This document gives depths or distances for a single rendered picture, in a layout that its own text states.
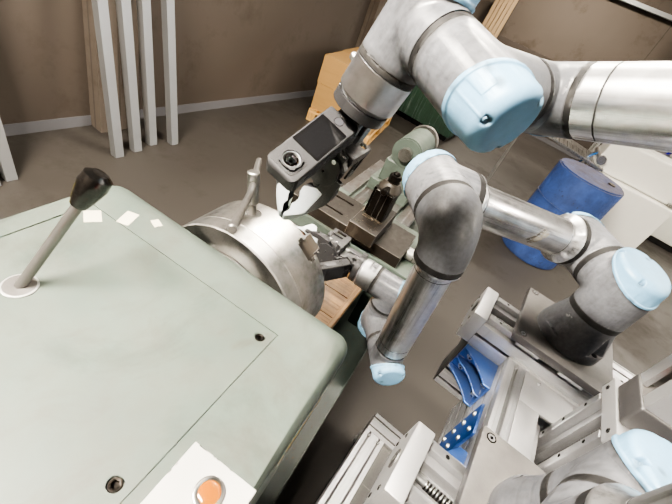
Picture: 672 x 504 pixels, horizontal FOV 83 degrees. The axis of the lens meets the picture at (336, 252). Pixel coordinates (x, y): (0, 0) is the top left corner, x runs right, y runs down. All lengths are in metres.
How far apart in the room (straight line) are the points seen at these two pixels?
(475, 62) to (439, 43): 0.04
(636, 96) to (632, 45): 8.45
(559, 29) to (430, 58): 8.56
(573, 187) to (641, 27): 5.47
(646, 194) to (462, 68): 4.43
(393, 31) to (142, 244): 0.42
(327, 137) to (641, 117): 0.30
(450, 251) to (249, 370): 0.37
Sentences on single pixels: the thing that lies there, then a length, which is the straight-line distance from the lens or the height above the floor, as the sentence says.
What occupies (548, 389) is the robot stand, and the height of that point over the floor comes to 1.07.
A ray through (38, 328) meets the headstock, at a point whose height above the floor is 1.25.
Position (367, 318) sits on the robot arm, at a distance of 0.97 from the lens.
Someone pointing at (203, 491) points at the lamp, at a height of 1.26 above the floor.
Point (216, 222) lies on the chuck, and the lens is 0.70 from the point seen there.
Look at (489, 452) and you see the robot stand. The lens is 0.70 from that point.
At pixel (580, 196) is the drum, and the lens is 3.74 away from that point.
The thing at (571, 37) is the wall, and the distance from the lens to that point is 8.91.
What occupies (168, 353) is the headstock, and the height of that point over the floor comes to 1.25.
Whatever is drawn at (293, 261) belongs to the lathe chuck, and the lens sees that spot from 0.69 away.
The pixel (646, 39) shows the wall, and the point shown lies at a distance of 8.90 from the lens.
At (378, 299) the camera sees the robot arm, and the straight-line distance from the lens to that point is 0.93.
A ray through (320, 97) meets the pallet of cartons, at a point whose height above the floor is 0.29.
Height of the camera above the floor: 1.66
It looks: 37 degrees down
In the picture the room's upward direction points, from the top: 24 degrees clockwise
